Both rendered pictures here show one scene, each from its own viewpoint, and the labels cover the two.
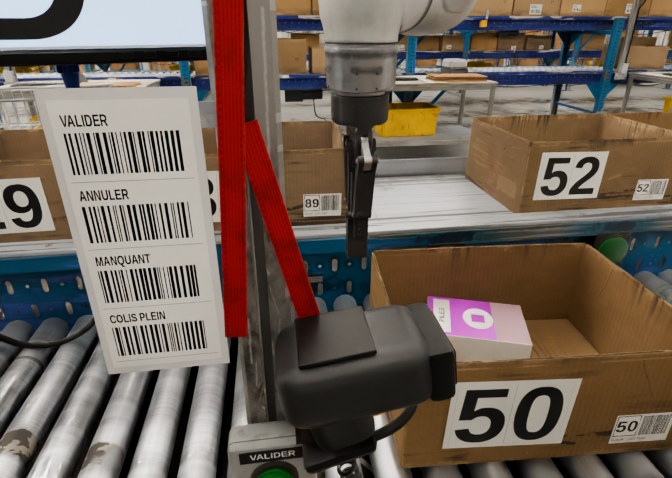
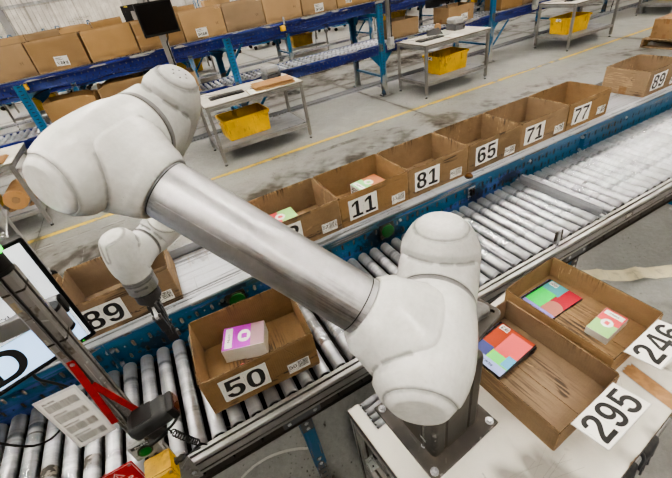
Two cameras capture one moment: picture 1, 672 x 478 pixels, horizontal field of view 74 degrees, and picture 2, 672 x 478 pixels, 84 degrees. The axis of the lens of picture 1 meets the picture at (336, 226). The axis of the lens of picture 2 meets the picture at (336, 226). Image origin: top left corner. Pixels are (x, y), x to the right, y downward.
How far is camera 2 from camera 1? 0.87 m
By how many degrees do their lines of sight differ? 16
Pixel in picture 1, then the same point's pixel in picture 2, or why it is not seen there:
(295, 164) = not seen: hidden behind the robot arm
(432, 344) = (167, 407)
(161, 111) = (67, 392)
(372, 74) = (144, 289)
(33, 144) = not seen: outside the picture
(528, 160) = not seen: hidden behind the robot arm
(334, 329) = (141, 412)
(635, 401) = (290, 359)
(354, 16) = (126, 279)
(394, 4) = (141, 268)
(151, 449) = (111, 449)
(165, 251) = (83, 416)
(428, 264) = (217, 317)
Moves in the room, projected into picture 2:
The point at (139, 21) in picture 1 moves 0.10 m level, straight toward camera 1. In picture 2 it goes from (46, 353) to (53, 380)
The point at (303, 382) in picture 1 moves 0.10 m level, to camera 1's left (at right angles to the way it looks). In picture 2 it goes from (134, 432) to (90, 449)
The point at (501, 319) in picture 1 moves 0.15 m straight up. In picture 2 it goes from (254, 332) to (242, 304)
